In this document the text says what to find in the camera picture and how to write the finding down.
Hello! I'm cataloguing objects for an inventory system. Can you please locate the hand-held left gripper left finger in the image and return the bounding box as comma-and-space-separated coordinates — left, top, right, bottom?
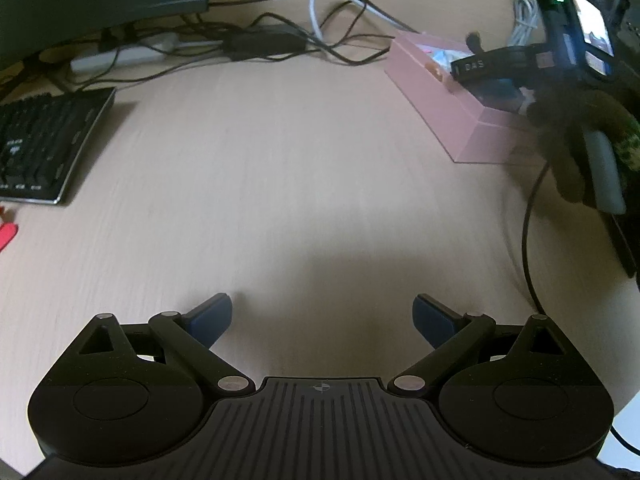
75, 292, 256, 397

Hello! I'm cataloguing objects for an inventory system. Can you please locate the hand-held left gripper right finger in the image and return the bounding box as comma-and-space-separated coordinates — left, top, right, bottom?
389, 293, 576, 397

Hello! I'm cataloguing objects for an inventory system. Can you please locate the pink cardboard box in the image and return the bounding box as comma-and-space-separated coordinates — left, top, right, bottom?
385, 30, 551, 164

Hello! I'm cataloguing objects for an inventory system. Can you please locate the person's right hand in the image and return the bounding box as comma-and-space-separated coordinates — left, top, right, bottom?
525, 80, 640, 211

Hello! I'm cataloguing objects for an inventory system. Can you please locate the black power adapter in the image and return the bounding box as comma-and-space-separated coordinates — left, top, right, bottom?
222, 25, 308, 56

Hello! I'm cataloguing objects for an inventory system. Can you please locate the red and white toy rocket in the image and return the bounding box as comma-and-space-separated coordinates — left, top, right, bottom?
0, 205, 20, 253

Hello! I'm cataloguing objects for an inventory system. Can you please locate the black keyboard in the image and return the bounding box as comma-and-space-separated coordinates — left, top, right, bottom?
0, 86, 117, 206

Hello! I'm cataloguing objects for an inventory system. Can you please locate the grey power strip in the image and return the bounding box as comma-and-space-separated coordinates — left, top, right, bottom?
70, 32, 226, 73

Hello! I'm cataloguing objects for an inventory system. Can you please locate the grey coiled cable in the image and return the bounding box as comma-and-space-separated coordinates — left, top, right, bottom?
507, 0, 544, 48

